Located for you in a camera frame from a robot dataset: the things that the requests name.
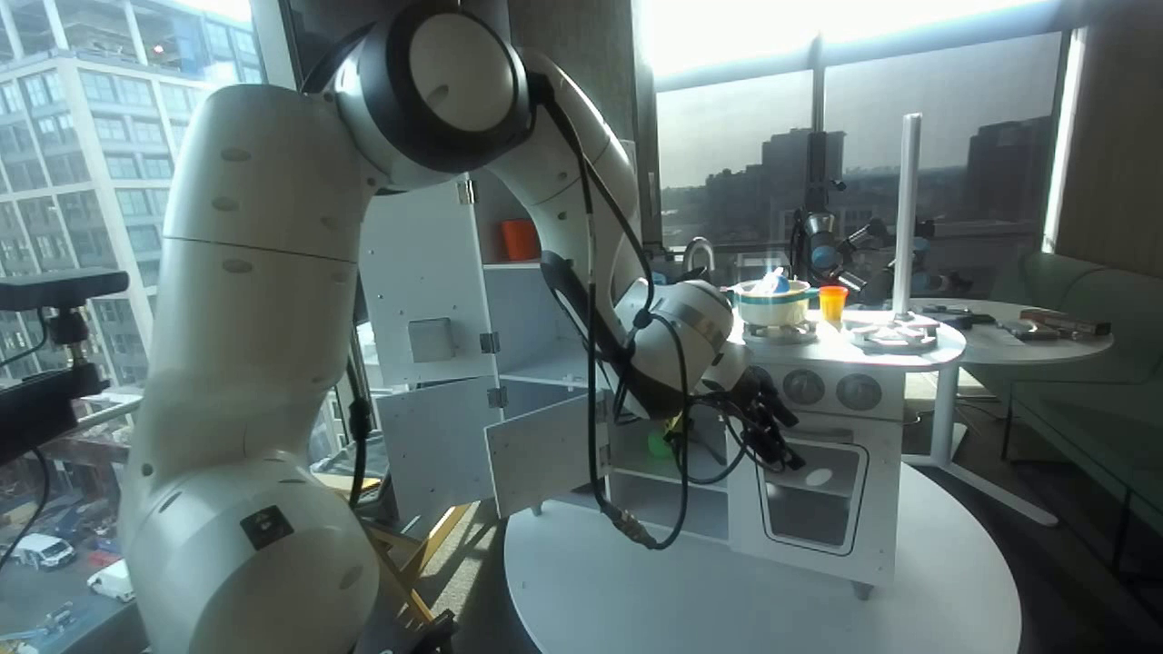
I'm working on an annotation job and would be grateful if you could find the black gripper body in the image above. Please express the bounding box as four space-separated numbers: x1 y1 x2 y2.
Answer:
727 360 793 437

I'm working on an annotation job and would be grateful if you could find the white oven door with window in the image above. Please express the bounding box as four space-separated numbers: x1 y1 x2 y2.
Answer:
722 408 907 592

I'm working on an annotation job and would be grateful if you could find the white cabinet door grey handle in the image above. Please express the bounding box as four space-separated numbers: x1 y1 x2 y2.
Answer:
483 394 609 522

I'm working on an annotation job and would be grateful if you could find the short white fridge door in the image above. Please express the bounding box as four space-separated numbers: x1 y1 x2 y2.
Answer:
374 379 511 526

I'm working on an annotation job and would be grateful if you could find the grey oven knob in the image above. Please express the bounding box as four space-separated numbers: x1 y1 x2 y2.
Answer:
834 369 885 413
781 368 832 411

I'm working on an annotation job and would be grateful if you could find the white toy kitchen unit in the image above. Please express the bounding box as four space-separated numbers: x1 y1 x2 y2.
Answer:
456 131 974 603

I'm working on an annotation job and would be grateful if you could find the white toy pot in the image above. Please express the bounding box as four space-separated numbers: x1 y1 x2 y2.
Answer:
730 271 816 340

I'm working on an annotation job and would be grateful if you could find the white plate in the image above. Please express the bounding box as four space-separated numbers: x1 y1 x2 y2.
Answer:
849 309 946 357

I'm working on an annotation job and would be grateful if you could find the silver toy faucet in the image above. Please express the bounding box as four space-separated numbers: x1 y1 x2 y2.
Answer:
682 234 718 275

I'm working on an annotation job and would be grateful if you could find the white upright pole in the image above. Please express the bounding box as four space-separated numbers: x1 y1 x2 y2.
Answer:
891 108 928 321

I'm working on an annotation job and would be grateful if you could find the white round side table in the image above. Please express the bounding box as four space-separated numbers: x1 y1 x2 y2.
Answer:
911 294 1115 531

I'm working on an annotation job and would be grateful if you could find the orange plastic cup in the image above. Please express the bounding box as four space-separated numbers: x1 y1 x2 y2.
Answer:
496 214 541 265

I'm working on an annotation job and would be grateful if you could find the dark flat tray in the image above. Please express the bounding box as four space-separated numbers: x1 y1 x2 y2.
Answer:
1019 304 1113 346

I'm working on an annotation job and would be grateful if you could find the green box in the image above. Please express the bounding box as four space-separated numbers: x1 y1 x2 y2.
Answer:
968 247 1163 573

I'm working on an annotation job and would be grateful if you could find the wooden folding chair black fabric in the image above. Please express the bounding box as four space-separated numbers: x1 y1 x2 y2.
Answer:
324 475 511 654

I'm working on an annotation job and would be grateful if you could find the black camera on stand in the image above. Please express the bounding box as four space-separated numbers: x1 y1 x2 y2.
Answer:
781 206 871 299

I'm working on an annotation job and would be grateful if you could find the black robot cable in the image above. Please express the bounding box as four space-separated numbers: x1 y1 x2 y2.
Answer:
529 69 757 556

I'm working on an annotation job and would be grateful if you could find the black camera rig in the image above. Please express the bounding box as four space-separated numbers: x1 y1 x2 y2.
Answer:
0 265 129 469

